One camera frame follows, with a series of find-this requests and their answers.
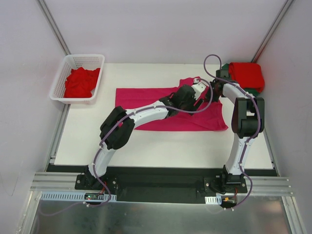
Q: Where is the aluminium frame rail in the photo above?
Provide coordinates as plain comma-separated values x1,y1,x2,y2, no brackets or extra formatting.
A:
30,172,78,192

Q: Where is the pink t shirt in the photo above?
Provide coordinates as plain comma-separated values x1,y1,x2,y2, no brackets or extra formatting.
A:
115,78,228,132

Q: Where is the crumpled red t shirt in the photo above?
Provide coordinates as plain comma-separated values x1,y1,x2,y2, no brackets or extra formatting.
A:
63,67,100,98

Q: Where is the folded red t shirt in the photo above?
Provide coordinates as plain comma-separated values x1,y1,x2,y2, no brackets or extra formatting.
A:
228,62,265,90

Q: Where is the left white slotted cable duct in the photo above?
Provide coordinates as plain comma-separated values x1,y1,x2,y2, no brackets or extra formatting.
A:
41,192,117,202

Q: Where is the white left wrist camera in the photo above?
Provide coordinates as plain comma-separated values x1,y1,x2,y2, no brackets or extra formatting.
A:
191,78,206,99

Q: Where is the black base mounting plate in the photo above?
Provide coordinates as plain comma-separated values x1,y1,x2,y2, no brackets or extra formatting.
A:
75,167,247,204

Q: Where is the white plastic laundry basket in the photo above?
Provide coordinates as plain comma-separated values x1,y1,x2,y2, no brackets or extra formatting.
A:
49,54,105,105

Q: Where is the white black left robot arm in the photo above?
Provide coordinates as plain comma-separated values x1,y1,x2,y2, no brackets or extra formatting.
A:
84,82,207,190

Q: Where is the folded green t shirt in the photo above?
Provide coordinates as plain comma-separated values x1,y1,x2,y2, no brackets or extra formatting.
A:
221,62,264,98

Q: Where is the white slotted cable duct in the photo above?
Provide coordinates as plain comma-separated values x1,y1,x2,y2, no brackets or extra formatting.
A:
41,192,117,202
205,196,222,205

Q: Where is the right white slotted cable duct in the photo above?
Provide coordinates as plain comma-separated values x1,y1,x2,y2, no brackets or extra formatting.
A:
205,196,222,205

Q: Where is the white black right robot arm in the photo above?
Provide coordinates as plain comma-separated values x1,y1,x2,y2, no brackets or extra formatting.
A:
205,68,265,194

